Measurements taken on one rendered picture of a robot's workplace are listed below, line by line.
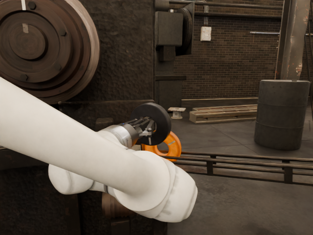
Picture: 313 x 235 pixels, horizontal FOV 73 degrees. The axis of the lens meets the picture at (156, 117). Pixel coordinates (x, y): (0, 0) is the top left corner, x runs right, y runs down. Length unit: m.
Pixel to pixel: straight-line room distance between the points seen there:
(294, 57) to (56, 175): 4.53
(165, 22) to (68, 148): 5.00
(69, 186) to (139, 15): 0.87
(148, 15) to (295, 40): 3.83
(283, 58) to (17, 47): 4.58
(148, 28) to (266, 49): 7.84
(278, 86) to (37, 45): 2.72
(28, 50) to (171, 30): 4.50
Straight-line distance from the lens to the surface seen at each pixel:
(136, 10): 1.12
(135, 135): 0.60
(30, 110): 0.24
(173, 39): 5.23
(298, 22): 4.76
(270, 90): 3.11
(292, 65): 4.69
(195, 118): 4.20
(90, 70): 0.94
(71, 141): 0.25
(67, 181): 0.43
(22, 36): 0.91
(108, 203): 0.94
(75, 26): 0.93
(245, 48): 8.33
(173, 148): 0.86
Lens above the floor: 1.02
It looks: 13 degrees down
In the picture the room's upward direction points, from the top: straight up
